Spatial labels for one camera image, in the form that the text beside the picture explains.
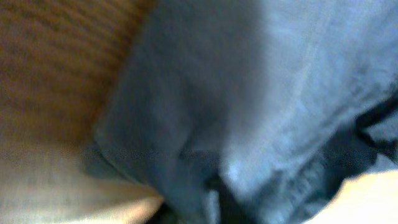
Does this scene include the blue denim shorts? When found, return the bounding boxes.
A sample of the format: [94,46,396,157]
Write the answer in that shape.
[82,0,397,223]

